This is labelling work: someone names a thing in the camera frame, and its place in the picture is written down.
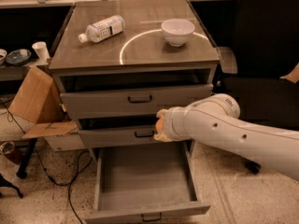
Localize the grey drawer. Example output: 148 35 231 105
85 142 210 224
77 114 204 149
61 70 212 119

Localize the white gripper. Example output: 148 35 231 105
154 106 190 142

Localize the grey middle drawer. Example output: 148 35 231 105
77 114 204 149

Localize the white bowl at left edge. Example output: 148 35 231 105
0 49 7 66

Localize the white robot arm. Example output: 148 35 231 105
154 94 299 180

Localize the grey bottom drawer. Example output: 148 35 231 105
85 142 210 224

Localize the grey top drawer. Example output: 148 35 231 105
61 70 212 119

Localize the orange fruit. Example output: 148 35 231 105
155 118 164 133

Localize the clear plastic bottle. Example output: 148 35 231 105
78 15 125 43

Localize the white ceramic bowl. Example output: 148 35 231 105
161 19 195 47

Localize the white paper cup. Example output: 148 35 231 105
32 41 50 61

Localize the brown cup on floor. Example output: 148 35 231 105
0 142 23 164

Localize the black stand leg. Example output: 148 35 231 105
16 138 37 179

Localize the black office chair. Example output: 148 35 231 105
214 0 299 175

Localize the brown cardboard box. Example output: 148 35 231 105
8 66 77 139

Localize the grey drawer cabinet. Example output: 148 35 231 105
48 0 221 154

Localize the dark blue bowl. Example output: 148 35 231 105
6 49 32 66

